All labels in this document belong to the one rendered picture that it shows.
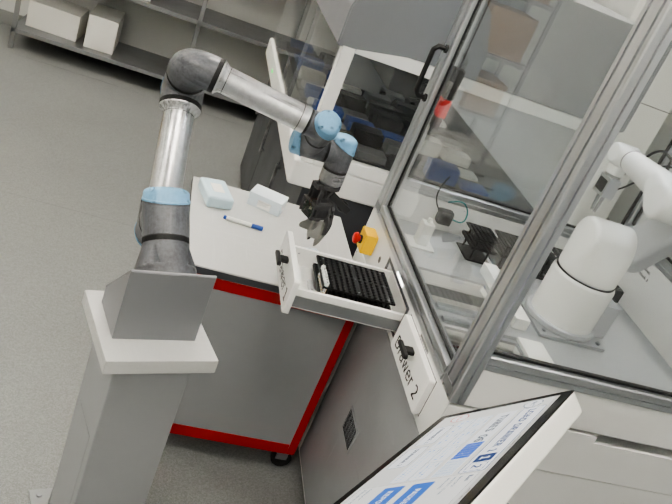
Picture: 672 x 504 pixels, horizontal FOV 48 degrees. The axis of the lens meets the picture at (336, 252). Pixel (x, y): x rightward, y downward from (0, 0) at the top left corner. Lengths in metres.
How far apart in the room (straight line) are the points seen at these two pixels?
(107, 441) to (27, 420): 0.72
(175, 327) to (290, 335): 0.61
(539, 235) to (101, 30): 4.65
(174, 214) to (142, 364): 0.36
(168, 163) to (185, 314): 0.43
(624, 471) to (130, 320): 1.30
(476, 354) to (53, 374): 1.70
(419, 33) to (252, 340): 1.23
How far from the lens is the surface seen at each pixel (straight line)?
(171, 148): 2.07
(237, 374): 2.50
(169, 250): 1.82
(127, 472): 2.16
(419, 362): 1.93
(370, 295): 2.14
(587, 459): 2.06
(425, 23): 2.78
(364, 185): 2.95
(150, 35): 6.26
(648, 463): 2.16
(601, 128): 1.54
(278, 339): 2.42
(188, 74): 2.05
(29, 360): 2.97
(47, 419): 2.75
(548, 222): 1.59
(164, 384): 1.96
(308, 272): 2.26
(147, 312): 1.85
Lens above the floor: 1.89
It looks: 25 degrees down
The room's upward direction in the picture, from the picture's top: 23 degrees clockwise
